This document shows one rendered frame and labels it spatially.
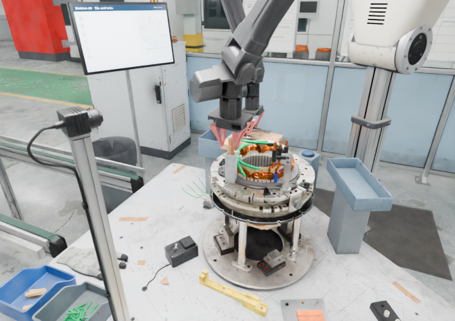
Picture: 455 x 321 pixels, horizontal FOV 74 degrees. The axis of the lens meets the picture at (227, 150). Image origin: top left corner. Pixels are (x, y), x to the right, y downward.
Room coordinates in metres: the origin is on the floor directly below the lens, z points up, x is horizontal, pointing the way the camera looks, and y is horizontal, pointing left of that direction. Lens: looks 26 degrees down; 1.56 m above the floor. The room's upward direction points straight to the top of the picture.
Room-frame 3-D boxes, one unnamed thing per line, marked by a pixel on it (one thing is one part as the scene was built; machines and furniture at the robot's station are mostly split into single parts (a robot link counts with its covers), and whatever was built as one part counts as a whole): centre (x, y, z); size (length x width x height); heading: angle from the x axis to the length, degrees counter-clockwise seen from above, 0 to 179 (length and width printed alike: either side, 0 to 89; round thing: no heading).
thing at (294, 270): (0.81, -0.11, 0.80); 0.39 x 0.39 x 0.01
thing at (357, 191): (0.82, -0.41, 0.92); 0.25 x 0.11 x 0.28; 1
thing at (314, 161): (1.03, -0.31, 0.91); 0.07 x 0.07 x 0.25; 47
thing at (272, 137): (1.11, -0.10, 1.05); 0.20 x 0.19 x 0.02; 65
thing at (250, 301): (0.61, -0.01, 0.80); 0.22 x 0.04 x 0.03; 61
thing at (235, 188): (0.81, -0.11, 1.09); 0.32 x 0.32 x 0.01
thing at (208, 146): (1.18, 0.04, 0.92); 0.17 x 0.11 x 0.28; 155
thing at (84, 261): (0.74, 0.45, 0.79); 0.24 x 0.12 x 0.02; 67
